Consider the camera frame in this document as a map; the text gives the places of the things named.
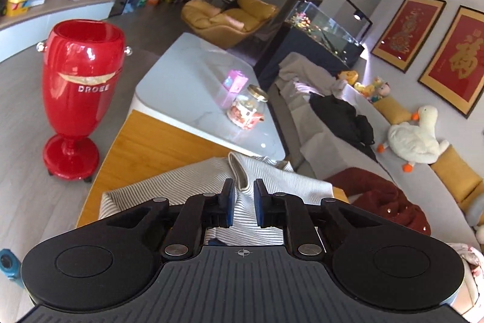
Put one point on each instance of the black clothing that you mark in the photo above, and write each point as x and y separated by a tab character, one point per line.
340	118

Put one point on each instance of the yellow plush toy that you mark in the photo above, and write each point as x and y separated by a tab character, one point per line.
348	77

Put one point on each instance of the white goose plush toy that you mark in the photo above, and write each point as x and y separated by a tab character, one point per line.
412	137

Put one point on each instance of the glass jar with gold lid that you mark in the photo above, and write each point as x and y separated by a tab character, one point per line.
245	111

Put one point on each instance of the grey striped garment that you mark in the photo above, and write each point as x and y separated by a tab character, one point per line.
189	179

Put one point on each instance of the glass fish tank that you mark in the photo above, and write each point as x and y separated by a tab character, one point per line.
321	26

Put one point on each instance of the black fish tank cabinet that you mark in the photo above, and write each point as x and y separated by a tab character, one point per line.
295	50

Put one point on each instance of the yellow leather armchair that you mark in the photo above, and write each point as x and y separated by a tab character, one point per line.
227	20

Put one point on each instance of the pink white patterned cloth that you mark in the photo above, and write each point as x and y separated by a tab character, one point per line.
470	270

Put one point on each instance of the beige blanket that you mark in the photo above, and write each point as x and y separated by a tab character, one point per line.
302	71

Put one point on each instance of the cluster of small plush toys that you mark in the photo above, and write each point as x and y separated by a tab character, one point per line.
374	90

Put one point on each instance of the yellow cushion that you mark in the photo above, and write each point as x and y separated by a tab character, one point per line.
459	171
393	111

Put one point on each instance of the dark red fuzzy garment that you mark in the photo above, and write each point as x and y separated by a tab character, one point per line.
382	194

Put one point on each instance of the teal plastic object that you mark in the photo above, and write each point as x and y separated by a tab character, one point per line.
7	264

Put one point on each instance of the red framed wall picture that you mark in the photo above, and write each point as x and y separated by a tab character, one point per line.
457	62
406	31

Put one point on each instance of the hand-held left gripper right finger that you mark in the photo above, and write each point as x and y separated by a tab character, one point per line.
259	207

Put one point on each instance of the yellow box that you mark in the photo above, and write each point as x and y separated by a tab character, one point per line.
17	3

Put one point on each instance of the marble and wood coffee table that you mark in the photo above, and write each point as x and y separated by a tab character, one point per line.
189	81

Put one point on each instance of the large red goblet-shaped vase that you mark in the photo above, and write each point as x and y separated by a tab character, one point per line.
81	73

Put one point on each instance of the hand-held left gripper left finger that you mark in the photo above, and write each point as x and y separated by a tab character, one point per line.
229	204

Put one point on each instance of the pink box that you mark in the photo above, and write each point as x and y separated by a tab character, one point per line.
232	86

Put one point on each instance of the grey sofa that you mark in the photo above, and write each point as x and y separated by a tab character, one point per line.
325	145

